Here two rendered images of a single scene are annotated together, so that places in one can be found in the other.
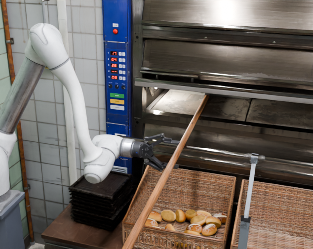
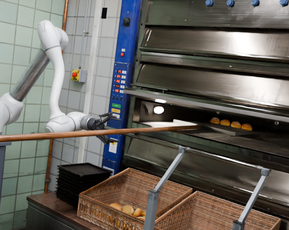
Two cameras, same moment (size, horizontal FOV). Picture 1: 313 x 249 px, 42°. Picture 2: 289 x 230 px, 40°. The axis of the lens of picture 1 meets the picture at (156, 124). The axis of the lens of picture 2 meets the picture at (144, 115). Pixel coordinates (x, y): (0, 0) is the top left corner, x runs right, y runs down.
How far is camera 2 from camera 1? 1.22 m
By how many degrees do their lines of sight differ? 27
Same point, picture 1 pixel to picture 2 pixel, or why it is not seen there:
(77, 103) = (56, 77)
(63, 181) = not seen: hidden behind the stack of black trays
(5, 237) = not seen: outside the picture
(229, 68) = (195, 87)
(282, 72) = (234, 92)
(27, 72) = (37, 57)
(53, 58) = (46, 42)
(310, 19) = (257, 46)
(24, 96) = (32, 74)
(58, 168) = not seen: hidden behind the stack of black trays
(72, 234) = (47, 201)
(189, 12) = (172, 41)
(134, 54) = (133, 74)
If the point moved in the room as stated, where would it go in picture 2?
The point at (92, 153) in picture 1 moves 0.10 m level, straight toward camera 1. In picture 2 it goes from (54, 113) to (46, 114)
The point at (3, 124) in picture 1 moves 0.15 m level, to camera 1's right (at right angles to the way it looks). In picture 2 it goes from (14, 91) to (33, 94)
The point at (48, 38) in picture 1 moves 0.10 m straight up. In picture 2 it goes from (46, 28) to (48, 11)
